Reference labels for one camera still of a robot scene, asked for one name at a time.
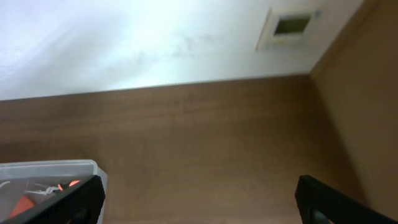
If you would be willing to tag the white wall panel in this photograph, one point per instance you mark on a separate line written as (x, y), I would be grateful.
(284, 26)

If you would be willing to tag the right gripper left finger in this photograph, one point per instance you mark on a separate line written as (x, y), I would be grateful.
(81, 203)

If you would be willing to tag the clear plastic container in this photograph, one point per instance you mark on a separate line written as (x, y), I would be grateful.
(17, 177)

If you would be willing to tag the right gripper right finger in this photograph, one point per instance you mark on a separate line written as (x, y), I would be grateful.
(319, 203)

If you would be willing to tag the small red cutting pliers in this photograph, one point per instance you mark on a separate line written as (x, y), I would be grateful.
(53, 189)

